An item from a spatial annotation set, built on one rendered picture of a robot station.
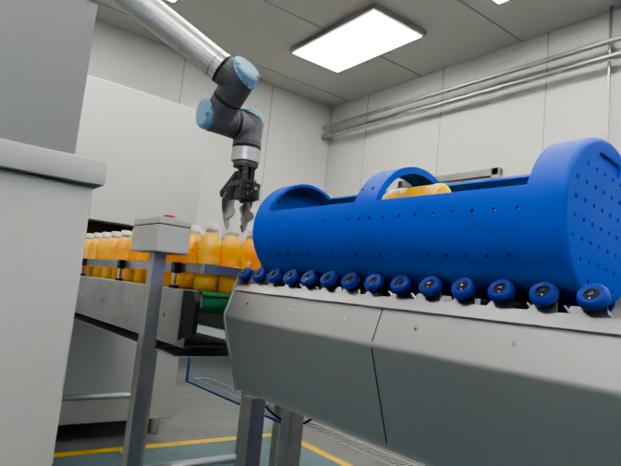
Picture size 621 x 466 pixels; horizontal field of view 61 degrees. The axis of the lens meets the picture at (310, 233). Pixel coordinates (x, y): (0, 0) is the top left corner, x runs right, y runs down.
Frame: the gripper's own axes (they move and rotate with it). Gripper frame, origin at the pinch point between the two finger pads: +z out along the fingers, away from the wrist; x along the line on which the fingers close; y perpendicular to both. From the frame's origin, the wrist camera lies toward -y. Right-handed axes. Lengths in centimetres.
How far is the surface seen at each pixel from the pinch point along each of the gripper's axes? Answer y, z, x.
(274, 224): 30.2, 1.1, -5.2
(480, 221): 92, 3, -5
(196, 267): 1.3, 14.0, -11.8
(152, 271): -6.5, 16.3, -21.6
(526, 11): -82, -229, 297
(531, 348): 102, 23, -4
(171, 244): 1.5, 8.3, -20.5
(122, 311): -49, 31, -14
